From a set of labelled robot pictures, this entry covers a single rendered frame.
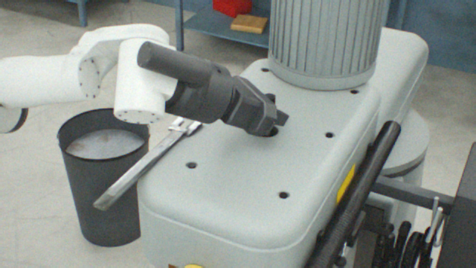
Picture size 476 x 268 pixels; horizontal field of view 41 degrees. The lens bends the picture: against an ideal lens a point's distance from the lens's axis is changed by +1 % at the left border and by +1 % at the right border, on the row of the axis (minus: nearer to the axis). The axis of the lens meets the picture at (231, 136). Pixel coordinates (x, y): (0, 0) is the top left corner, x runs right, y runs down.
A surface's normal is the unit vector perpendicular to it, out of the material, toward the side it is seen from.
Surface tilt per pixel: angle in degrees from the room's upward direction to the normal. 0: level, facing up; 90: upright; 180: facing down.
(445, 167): 0
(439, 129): 0
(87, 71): 77
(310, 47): 90
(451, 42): 90
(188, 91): 65
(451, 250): 90
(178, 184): 0
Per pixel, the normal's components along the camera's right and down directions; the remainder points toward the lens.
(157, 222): -0.54, 0.47
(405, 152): 0.02, -0.83
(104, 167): 0.10, 0.62
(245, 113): 0.46, 0.51
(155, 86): 0.65, -0.19
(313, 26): -0.31, 0.53
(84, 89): 0.96, -0.05
